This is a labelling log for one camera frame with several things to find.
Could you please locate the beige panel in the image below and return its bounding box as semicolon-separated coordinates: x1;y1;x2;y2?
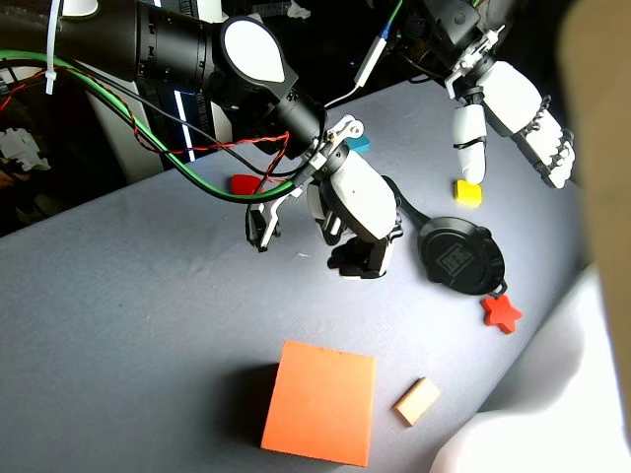
559;0;631;425

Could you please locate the white zip tie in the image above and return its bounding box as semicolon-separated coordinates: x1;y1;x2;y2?
44;0;66;96

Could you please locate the red twisted wire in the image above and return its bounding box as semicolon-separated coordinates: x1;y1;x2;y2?
0;68;292;196

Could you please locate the black toy frying pan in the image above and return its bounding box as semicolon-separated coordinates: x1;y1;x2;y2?
382;174;510;297

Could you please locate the black computer case lit strip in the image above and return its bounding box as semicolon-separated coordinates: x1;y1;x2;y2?
137;73;233;164

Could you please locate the white adapter with blue plug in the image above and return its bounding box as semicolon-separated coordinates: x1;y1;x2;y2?
324;29;390;108

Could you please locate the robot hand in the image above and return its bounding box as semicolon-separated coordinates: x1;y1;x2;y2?
451;59;577;190
306;149;406;283

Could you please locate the white plastic part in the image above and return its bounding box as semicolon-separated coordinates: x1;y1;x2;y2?
0;126;50;173

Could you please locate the red rounded block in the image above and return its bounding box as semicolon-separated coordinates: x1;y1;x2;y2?
229;173;265;197

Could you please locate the small flat wooden block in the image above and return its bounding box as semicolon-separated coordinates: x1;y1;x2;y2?
392;376;442;428

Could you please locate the thick green cable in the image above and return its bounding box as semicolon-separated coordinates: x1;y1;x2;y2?
0;47;310;204

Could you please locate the large orange cube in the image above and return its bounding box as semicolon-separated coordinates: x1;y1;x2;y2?
259;339;379;468

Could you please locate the yellow block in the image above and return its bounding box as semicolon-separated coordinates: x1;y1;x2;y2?
453;178;484;208

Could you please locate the grey tablecloth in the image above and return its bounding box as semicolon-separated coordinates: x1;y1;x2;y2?
0;76;593;473

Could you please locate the red star block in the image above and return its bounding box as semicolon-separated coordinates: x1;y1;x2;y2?
480;294;524;336

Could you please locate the white backdrop sheet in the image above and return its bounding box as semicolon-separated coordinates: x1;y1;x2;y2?
428;265;631;473

